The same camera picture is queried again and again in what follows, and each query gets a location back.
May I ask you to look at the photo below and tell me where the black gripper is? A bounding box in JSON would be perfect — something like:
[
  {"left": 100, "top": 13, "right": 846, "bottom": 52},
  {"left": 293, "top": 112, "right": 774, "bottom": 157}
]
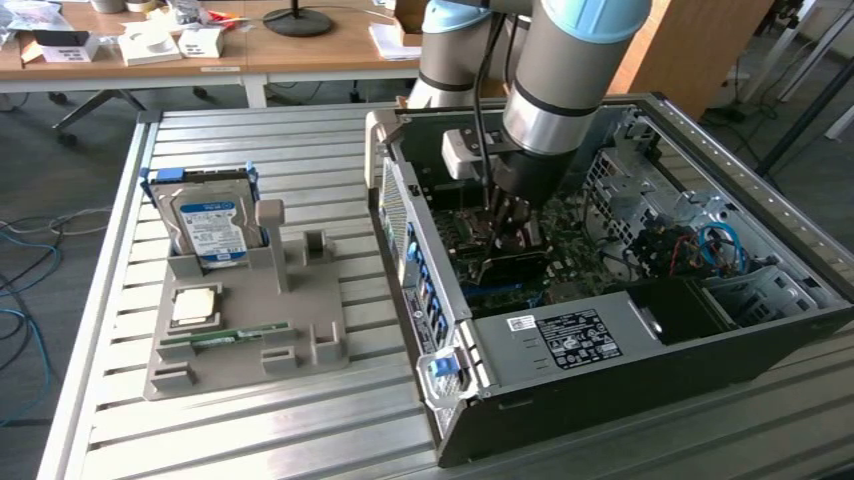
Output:
[{"left": 491, "top": 148, "right": 576, "bottom": 209}]

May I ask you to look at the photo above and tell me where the black green graphics card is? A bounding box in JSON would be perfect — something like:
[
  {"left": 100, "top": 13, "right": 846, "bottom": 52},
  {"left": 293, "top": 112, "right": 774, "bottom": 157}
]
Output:
[{"left": 466, "top": 249, "right": 554, "bottom": 287}]

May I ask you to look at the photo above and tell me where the silver metal drive cage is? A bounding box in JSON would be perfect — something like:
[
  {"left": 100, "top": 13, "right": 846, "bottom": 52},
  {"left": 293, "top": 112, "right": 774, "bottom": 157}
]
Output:
[{"left": 583, "top": 144, "right": 692, "bottom": 251}]

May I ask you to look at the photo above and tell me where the green motherboard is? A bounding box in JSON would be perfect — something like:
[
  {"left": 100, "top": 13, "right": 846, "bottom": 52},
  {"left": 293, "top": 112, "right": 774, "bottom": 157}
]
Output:
[{"left": 429, "top": 182, "right": 642, "bottom": 319}]

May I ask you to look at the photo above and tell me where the blue expansion slot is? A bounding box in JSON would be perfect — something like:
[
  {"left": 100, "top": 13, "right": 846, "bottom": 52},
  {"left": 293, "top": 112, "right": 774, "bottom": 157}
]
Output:
[{"left": 466, "top": 283, "right": 524, "bottom": 298}]

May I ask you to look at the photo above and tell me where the silver chipset heatsink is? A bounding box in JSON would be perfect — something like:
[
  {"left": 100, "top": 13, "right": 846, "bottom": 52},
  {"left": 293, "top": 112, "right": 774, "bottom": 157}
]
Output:
[{"left": 551, "top": 284, "right": 592, "bottom": 305}]

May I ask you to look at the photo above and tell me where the white paper stack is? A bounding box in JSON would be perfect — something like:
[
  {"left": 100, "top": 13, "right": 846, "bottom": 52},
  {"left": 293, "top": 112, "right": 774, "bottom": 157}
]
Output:
[{"left": 368, "top": 22, "right": 423, "bottom": 61}]

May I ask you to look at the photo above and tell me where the wooden cabinet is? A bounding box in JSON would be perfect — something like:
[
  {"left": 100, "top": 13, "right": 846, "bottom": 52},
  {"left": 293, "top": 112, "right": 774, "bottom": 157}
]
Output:
[{"left": 606, "top": 0, "right": 779, "bottom": 121}]

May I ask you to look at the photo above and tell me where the brown cardboard box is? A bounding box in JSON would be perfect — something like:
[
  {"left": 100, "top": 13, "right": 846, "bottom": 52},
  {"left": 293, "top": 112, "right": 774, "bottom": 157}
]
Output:
[{"left": 392, "top": 0, "right": 429, "bottom": 35}]

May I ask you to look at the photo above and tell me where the silver disk bay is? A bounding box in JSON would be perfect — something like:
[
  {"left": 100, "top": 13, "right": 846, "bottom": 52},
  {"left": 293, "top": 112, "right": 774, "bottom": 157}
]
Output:
[{"left": 696, "top": 264, "right": 822, "bottom": 329}]

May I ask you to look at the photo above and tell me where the dark round lamp base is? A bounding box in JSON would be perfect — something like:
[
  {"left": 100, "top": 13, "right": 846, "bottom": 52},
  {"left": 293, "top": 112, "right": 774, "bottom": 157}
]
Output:
[{"left": 261, "top": 0, "right": 335, "bottom": 38}]

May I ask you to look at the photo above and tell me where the black open PC case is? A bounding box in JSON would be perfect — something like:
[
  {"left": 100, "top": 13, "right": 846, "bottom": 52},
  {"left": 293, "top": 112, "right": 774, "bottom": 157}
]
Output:
[{"left": 363, "top": 92, "right": 854, "bottom": 469}]

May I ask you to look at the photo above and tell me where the grey plastic parts rack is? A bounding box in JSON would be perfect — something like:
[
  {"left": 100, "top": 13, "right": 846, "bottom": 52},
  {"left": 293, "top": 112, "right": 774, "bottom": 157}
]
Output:
[{"left": 143, "top": 198, "right": 352, "bottom": 403}]

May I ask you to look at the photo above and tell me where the hard disk in blue caddy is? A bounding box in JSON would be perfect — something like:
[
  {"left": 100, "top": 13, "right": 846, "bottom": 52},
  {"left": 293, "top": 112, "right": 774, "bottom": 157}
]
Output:
[{"left": 139, "top": 160, "right": 261, "bottom": 271}]

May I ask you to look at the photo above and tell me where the green RAM stick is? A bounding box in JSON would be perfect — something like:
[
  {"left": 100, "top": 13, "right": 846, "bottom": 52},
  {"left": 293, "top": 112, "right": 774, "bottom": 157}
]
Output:
[{"left": 163, "top": 322, "right": 293, "bottom": 349}]

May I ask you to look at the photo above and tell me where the small white box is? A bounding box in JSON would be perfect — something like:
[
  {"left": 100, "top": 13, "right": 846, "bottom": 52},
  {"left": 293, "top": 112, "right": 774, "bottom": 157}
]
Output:
[{"left": 177, "top": 27, "right": 225, "bottom": 59}]

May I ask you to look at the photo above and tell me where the silver CPU chip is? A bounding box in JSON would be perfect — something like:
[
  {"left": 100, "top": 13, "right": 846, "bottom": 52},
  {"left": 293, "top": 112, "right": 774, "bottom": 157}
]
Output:
[{"left": 171, "top": 288, "right": 219, "bottom": 322}]

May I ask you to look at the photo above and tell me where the white box with tape roll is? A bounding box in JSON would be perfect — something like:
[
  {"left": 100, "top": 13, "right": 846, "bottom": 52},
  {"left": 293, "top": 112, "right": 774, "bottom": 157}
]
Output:
[{"left": 117, "top": 22, "right": 183, "bottom": 67}]

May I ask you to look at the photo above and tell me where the wooden desk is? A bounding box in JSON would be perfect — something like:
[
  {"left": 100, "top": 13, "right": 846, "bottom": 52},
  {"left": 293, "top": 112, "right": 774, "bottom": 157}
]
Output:
[{"left": 0, "top": 0, "right": 612, "bottom": 109}]

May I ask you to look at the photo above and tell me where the black wheeled chair base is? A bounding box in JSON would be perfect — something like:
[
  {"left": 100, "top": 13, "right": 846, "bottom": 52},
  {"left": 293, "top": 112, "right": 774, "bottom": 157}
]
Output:
[{"left": 49, "top": 88, "right": 148, "bottom": 147}]

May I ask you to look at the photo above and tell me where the white box with black insert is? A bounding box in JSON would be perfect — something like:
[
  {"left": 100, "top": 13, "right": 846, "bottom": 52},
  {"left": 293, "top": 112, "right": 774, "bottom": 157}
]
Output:
[{"left": 32, "top": 29, "right": 101, "bottom": 64}]

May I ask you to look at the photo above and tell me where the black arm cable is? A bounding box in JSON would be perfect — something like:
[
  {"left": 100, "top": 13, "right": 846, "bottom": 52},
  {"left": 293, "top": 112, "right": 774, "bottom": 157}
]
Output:
[{"left": 470, "top": 10, "right": 514, "bottom": 201}]

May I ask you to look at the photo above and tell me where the black red wire bundle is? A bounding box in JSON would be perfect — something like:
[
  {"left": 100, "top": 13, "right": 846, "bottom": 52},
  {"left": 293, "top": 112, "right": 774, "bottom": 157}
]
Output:
[{"left": 630, "top": 224, "right": 702, "bottom": 279}]

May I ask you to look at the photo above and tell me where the blue disk wire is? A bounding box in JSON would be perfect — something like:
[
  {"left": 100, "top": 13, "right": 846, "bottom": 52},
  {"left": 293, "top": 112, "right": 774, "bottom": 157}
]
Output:
[{"left": 696, "top": 221, "right": 750, "bottom": 277}]

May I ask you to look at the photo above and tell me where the black metal post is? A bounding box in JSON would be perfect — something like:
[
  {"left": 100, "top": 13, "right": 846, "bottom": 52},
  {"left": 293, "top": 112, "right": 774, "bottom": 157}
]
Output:
[{"left": 756, "top": 47, "right": 854, "bottom": 176}]

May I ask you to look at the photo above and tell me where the white floor cable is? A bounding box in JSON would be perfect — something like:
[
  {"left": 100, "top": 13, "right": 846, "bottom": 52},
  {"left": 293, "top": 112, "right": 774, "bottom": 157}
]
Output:
[{"left": 0, "top": 207, "right": 113, "bottom": 237}]

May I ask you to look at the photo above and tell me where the black floor cable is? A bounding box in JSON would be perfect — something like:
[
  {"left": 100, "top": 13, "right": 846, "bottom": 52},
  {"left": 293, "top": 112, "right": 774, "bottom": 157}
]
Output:
[{"left": 0, "top": 247, "right": 56, "bottom": 372}]

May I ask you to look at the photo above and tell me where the blue floor cable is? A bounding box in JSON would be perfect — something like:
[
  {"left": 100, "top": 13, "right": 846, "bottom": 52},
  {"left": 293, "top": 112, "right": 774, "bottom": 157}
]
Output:
[{"left": 0, "top": 227, "right": 63, "bottom": 427}]

